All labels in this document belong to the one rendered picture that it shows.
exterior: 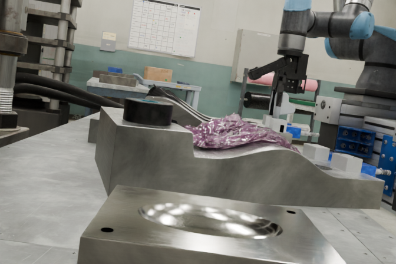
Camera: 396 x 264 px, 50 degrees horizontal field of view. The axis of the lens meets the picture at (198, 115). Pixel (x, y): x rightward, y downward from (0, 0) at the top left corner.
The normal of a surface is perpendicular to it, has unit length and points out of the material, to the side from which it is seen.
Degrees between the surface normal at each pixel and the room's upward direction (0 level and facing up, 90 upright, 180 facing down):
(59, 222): 0
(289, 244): 0
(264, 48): 90
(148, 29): 90
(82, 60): 90
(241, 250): 0
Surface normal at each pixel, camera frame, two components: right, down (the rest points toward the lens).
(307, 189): 0.30, 0.12
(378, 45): -0.58, -0.01
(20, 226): 0.14, -0.99
